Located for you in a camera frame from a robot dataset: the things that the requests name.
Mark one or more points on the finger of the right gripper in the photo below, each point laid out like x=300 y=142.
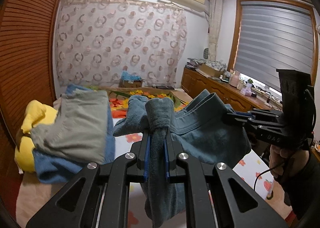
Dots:
x=256 y=114
x=252 y=128

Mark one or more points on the pink bottle on cabinet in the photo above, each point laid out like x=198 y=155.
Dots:
x=234 y=79

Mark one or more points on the olive green folded pants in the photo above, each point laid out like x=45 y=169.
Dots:
x=79 y=130

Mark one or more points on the teal pants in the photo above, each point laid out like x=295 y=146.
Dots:
x=200 y=131

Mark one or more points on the person right hand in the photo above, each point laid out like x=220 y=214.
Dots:
x=282 y=161

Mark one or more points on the cardboard box with blue cloth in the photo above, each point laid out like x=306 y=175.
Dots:
x=128 y=80

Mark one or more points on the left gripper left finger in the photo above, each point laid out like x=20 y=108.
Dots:
x=98 y=195

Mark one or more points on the grey zebra window blind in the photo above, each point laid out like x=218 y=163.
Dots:
x=272 y=36

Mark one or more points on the blue denim folded jeans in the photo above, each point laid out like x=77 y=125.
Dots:
x=82 y=132

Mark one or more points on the wooden low cabinet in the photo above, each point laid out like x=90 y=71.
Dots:
x=193 y=83

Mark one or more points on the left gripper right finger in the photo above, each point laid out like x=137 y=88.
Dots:
x=215 y=196

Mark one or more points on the wooden slatted wardrobe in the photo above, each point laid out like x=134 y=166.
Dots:
x=27 y=37

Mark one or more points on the patterned pink circle curtain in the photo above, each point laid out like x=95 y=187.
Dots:
x=97 y=40

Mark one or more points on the cardboard box on cabinet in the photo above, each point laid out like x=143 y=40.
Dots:
x=210 y=71

